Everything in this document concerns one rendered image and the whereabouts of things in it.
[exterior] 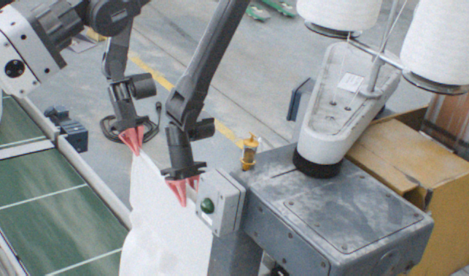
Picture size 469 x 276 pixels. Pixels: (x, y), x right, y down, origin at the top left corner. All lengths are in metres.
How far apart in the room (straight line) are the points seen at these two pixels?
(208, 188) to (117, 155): 2.49
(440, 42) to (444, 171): 0.29
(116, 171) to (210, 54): 2.07
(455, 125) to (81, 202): 1.62
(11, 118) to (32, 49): 1.99
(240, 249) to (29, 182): 1.64
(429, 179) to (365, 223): 0.23
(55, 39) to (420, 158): 0.72
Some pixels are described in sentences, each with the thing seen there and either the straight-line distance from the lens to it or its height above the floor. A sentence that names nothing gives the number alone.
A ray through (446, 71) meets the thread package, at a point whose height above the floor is 1.55.
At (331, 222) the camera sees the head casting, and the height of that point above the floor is 1.34.
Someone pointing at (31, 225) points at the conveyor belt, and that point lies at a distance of 2.45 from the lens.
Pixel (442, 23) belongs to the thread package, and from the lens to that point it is 1.07.
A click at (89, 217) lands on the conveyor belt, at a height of 0.38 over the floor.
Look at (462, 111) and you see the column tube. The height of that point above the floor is 1.41.
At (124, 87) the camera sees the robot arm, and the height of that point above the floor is 1.16.
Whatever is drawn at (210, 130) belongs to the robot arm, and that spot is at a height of 1.16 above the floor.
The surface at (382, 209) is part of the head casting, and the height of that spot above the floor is 1.34.
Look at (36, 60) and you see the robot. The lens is 1.15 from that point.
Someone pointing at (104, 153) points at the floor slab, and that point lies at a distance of 3.55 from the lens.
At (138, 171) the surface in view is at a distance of 1.71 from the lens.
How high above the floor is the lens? 1.93
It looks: 30 degrees down
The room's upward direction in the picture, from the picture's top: 9 degrees clockwise
